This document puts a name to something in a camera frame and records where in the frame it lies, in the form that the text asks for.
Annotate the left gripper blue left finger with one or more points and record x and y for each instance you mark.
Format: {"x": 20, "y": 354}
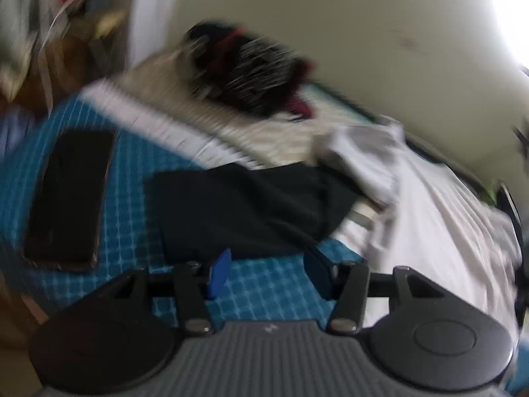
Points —
{"x": 218, "y": 274}

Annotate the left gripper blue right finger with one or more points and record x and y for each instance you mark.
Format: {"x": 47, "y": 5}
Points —
{"x": 321, "y": 271}

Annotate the white t-shirt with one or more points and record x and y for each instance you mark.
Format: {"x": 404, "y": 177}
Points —
{"x": 430, "y": 220}

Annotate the blue patterned blanket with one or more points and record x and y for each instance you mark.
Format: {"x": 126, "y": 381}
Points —
{"x": 270, "y": 288}

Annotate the black folded garment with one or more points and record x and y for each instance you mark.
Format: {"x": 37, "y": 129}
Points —
{"x": 254, "y": 214}

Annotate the black smartphone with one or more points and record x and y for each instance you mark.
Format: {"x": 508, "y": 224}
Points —
{"x": 63, "y": 228}

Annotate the white striped cloth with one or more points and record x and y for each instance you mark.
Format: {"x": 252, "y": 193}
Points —
{"x": 173, "y": 119}

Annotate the green and black object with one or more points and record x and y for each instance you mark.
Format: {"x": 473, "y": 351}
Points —
{"x": 503, "y": 200}

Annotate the beige zigzag patterned bedsheet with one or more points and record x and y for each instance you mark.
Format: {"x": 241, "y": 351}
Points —
{"x": 276, "y": 141}

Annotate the dark reindeer knit sweater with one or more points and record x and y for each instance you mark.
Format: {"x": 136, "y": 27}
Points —
{"x": 254, "y": 75}

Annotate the cluttered pile of belongings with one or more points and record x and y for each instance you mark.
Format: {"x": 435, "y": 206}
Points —
{"x": 52, "y": 48}

